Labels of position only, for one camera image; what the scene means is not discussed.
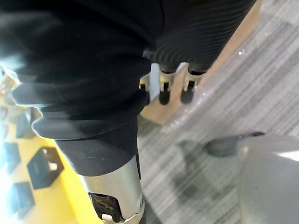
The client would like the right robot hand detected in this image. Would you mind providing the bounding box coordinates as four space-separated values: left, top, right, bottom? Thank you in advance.
0 0 257 223

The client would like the yellow metal shelf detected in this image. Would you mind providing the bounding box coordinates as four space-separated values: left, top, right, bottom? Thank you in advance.
0 66 105 224

